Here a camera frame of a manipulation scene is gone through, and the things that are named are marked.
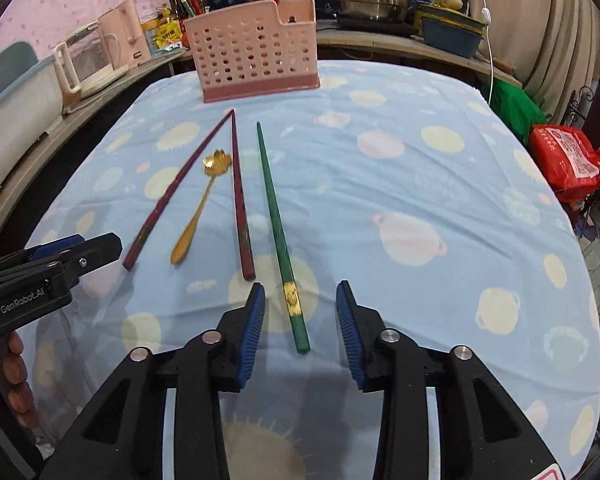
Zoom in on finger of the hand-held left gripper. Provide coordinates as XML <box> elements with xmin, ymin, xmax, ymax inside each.
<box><xmin>55</xmin><ymin>232</ymin><xmax>123</xmax><ymax>282</ymax></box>
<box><xmin>27</xmin><ymin>235</ymin><xmax>88</xmax><ymax>264</ymax></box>

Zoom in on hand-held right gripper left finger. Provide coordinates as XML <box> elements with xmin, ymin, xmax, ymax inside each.
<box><xmin>40</xmin><ymin>282</ymin><xmax>267</xmax><ymax>480</ymax></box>

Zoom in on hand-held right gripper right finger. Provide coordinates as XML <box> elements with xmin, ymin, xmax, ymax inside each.
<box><xmin>336</xmin><ymin>280</ymin><xmax>563</xmax><ymax>480</ymax></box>

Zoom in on dark red-brown chopstick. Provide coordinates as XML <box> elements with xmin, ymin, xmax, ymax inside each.
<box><xmin>122</xmin><ymin>110</ymin><xmax>232</xmax><ymax>271</ymax></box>

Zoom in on maroon chopstick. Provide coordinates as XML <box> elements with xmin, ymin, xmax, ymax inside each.
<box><xmin>230</xmin><ymin>109</ymin><xmax>257</xmax><ymax>282</ymax></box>

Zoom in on gold flower-shaped spoon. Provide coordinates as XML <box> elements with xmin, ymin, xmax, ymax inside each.
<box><xmin>170</xmin><ymin>149</ymin><xmax>231</xmax><ymax>267</ymax></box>

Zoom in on pink perforated utensil holder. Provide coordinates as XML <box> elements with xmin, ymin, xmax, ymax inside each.
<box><xmin>185</xmin><ymin>0</ymin><xmax>322</xmax><ymax>104</ymax></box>

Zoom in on person's left hand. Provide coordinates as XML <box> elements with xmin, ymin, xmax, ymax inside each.
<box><xmin>5</xmin><ymin>332</ymin><xmax>40</xmax><ymax>428</ymax></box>

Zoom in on white dish tub blue rim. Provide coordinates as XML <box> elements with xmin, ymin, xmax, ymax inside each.
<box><xmin>0</xmin><ymin>57</ymin><xmax>66</xmax><ymax>211</ymax></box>

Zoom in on blue planet-print tablecloth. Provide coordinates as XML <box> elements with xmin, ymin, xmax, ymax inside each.
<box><xmin>22</xmin><ymin>60</ymin><xmax>600</xmax><ymax>480</ymax></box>

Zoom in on glass kettle white base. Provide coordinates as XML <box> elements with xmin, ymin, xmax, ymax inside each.
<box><xmin>54</xmin><ymin>22</ymin><xmax>131</xmax><ymax>106</ymax></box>

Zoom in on pink kitchen appliance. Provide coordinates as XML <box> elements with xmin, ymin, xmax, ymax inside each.
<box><xmin>97</xmin><ymin>0</ymin><xmax>152</xmax><ymax>66</ymax></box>

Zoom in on oil bottle yellow label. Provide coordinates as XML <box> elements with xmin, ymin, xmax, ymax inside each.
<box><xmin>152</xmin><ymin>10</ymin><xmax>186</xmax><ymax>51</ymax></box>

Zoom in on red plastic bag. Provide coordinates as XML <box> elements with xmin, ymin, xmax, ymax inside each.
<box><xmin>529</xmin><ymin>124</ymin><xmax>600</xmax><ymax>203</ymax></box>

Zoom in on green plastic bag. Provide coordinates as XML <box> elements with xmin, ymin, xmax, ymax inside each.
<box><xmin>490</xmin><ymin>79</ymin><xmax>548</xmax><ymax>146</ymax></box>

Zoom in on stacked blue basins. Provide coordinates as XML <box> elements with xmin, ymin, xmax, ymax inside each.
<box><xmin>419</xmin><ymin>5</ymin><xmax>486</xmax><ymax>59</ymax></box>

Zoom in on beige curtain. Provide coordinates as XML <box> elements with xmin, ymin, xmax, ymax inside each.
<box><xmin>467</xmin><ymin>0</ymin><xmax>600</xmax><ymax>126</ymax></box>

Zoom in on white cable with switch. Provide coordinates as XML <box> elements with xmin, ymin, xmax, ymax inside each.
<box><xmin>472</xmin><ymin>0</ymin><xmax>498</xmax><ymax>106</ymax></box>

